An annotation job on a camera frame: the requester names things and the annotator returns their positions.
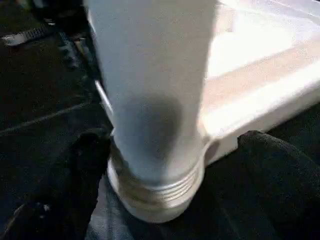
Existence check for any black table mat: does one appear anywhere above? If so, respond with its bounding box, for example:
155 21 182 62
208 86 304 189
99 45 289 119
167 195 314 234
0 0 320 240

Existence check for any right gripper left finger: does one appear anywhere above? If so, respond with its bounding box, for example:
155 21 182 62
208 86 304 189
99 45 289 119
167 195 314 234
0 127 113 240

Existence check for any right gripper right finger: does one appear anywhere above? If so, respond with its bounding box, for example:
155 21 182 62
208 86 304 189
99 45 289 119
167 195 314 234
236 129 320 240

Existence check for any white plastic table top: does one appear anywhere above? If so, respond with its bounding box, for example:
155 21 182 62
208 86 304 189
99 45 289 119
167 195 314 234
106 0 320 224

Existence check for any white plastic table leg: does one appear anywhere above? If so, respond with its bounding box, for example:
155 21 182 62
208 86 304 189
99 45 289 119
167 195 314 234
84 0 221 202

